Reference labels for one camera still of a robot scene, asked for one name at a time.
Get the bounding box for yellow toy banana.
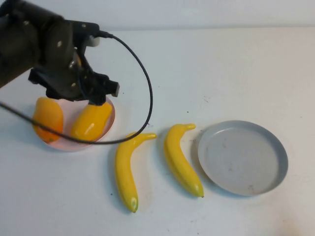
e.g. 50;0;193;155
163;123;205;198
115;132;158;213

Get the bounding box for grey-blue round plate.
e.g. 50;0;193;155
197;120;289;197

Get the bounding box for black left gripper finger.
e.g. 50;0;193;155
28;68;47;87
106;80;121;98

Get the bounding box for pink round plate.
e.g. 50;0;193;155
36;97;116;152

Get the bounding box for black left camera cable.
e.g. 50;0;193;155
0;30;154;145

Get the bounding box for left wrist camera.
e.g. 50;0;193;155
68;21;101;48

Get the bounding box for yellow toy mango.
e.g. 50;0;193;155
70;102;113;143

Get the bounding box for orange-tinted toy mango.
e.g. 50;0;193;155
32;97;64;144

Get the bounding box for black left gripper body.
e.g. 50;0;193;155
40;49;110;106

